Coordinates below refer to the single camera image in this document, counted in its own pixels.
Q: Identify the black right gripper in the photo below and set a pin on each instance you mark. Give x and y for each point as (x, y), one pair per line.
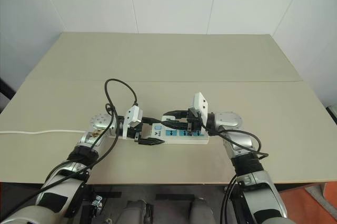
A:
(194, 124)

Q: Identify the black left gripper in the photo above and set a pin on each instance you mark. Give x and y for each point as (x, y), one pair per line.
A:
(139, 127)

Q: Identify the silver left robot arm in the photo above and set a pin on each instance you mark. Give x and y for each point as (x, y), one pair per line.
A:
(60, 189)

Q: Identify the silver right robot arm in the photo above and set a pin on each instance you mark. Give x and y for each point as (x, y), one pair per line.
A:
(260, 192)

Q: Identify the white power strip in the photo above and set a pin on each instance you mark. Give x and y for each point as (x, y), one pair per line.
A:
(181, 140)

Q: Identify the black bar under table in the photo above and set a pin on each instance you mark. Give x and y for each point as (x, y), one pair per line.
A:
(173, 197)

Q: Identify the grey rounded shape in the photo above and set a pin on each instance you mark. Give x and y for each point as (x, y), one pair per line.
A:
(202, 212)
(137, 212)

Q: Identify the metal clamp under table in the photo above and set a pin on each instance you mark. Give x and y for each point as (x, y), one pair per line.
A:
(97, 201)

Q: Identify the dark object beside table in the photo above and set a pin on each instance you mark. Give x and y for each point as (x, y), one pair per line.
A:
(3, 90)

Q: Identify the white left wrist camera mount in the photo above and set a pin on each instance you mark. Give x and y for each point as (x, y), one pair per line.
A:
(133, 117)

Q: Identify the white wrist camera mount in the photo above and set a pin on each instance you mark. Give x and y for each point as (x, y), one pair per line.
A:
(200, 103)
(133, 117)

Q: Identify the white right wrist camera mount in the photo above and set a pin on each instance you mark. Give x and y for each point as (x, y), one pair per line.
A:
(200, 103)

